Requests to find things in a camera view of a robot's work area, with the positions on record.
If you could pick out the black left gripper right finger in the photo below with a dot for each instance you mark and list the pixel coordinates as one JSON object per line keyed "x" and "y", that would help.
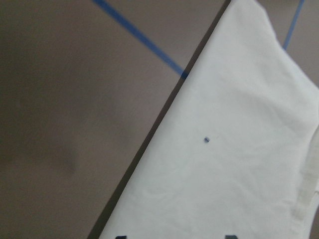
{"x": 230, "y": 236}

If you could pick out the cream white long-sleeve shirt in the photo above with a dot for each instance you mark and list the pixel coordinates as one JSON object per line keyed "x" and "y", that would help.
{"x": 238, "y": 150}

